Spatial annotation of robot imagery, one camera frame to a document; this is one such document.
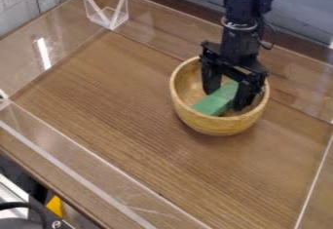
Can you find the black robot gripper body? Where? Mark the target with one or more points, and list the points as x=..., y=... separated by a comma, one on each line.
x=235, y=53

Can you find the brown wooden bowl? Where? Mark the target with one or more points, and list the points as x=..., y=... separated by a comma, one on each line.
x=186, y=93

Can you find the clear acrylic front wall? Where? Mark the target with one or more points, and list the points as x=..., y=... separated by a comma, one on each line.
x=108, y=196

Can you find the clear acrylic corner bracket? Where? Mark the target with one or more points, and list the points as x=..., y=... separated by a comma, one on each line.
x=107, y=17

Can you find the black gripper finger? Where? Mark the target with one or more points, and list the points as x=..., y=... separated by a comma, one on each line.
x=210, y=77
x=246, y=93

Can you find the green rectangular block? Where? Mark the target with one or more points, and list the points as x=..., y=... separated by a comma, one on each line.
x=215, y=103

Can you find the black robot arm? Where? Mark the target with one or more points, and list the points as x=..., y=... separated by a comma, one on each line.
x=242, y=11

